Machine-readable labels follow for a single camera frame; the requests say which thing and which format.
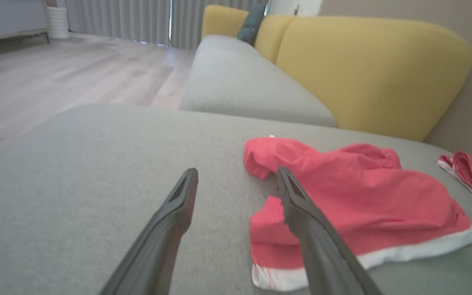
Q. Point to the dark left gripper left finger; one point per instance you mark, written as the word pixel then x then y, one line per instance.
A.
pixel 162 237

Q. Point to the grey sofa seat cushion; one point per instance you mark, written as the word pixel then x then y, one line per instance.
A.
pixel 240 82

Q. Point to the large yellow sofa backrest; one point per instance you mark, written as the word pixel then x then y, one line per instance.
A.
pixel 375 73

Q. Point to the small yellow sofa backrest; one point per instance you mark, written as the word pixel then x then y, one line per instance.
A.
pixel 219 22

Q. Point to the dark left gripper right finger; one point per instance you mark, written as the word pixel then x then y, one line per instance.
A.
pixel 322 254

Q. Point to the white ribbed bin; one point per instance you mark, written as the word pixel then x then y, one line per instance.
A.
pixel 57 22

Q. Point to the red shorts white trim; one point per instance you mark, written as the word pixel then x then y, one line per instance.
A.
pixel 383 205

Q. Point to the wide grey sofa chaise cushion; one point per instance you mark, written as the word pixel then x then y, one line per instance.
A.
pixel 76 205

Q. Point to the grey cabinet on legs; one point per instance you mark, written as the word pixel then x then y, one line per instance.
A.
pixel 6 16

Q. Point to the teal throw pillow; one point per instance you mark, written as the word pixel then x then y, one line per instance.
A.
pixel 252 22

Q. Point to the narrow yellow sofa backrest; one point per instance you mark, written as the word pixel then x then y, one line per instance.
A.
pixel 273 39

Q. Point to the grey pleated curtain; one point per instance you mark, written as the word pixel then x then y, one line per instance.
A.
pixel 117 18

